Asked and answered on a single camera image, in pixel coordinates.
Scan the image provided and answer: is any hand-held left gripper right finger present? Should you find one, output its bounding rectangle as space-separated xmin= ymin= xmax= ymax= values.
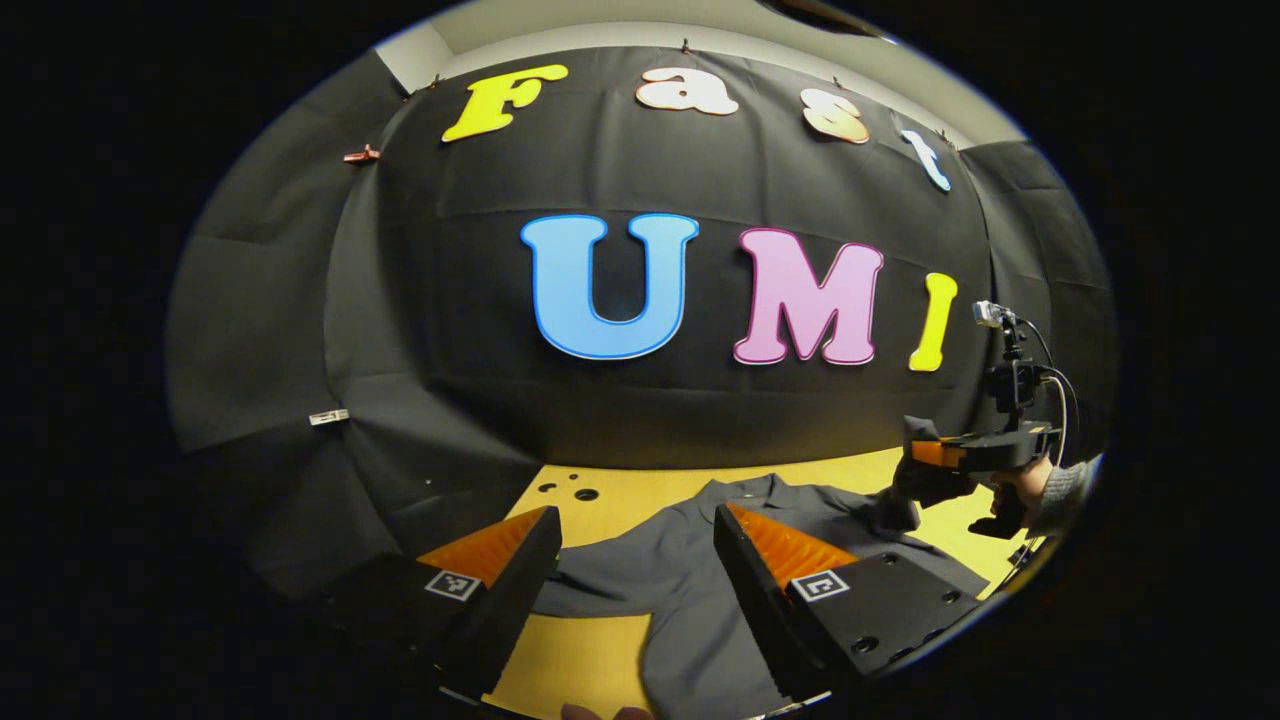
xmin=712 ymin=503 xmax=986 ymax=706

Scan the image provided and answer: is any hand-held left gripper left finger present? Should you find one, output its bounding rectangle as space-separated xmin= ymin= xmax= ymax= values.
xmin=300 ymin=505 xmax=564 ymax=701

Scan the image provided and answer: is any grey polo shirt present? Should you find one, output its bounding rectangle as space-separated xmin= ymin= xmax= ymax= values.
xmin=530 ymin=473 xmax=991 ymax=720

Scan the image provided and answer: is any black backdrop cloth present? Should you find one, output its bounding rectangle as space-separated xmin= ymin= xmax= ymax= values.
xmin=165 ymin=45 xmax=1116 ymax=611

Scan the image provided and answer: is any black cable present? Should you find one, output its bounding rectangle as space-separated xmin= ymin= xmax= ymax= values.
xmin=1018 ymin=318 xmax=1083 ymax=471

